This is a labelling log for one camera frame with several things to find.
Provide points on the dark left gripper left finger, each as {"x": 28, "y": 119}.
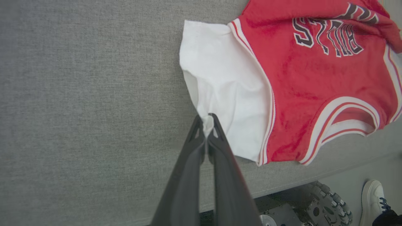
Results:
{"x": 185, "y": 182}

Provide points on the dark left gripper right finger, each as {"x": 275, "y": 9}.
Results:
{"x": 229, "y": 188}

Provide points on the red and white basketball jersey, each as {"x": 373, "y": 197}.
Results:
{"x": 314, "y": 94}

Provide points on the grey omni wheel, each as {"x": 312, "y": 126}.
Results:
{"x": 329, "y": 204}

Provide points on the grey fabric sofa cushion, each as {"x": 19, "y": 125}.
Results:
{"x": 78, "y": 110}

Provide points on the white sneaker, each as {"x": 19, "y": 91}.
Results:
{"x": 372, "y": 201}

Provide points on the dark trouser leg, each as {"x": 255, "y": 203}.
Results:
{"x": 389, "y": 219}

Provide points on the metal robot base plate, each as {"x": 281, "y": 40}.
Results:
{"x": 279, "y": 215}

